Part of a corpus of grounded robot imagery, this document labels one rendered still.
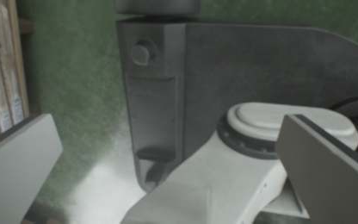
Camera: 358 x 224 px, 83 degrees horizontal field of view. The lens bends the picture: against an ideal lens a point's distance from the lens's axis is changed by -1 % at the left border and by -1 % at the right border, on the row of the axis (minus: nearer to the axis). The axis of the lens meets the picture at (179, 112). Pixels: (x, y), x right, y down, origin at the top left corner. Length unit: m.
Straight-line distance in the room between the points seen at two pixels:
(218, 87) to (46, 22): 0.59
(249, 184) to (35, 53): 0.80
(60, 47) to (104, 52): 0.16
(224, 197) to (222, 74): 0.27
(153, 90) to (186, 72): 0.09
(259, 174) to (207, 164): 0.07
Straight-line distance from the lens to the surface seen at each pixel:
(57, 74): 0.87
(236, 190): 0.30
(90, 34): 0.74
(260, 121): 0.36
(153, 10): 0.43
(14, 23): 0.78
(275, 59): 0.47
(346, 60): 0.52
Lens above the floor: 0.61
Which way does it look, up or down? 59 degrees down
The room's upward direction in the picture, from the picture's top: 159 degrees counter-clockwise
